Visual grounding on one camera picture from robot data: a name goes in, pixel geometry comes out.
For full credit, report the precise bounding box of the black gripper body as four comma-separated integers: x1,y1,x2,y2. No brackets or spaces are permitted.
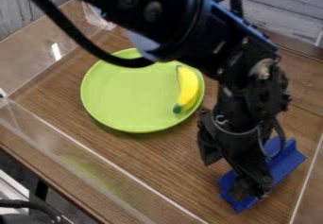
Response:
197,109,287,187

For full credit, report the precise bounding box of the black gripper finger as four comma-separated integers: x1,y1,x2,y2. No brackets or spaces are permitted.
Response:
197,129,221,166
228,177,268,202

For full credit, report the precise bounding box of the blue plastic block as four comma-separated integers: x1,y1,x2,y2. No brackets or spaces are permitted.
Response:
219,138,307,214

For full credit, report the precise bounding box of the green plate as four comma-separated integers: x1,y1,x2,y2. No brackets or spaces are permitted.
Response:
80,46,207,134

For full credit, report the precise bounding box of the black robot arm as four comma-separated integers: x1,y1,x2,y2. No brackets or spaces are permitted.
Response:
32,0,289,200

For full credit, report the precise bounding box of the yellow toy banana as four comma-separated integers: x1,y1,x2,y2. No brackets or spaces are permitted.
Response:
173,65,199,113

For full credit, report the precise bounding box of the clear acrylic front wall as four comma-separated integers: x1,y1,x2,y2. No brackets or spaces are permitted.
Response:
0,96,207,224

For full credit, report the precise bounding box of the black cable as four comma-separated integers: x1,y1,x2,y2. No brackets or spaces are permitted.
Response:
0,198,60,224

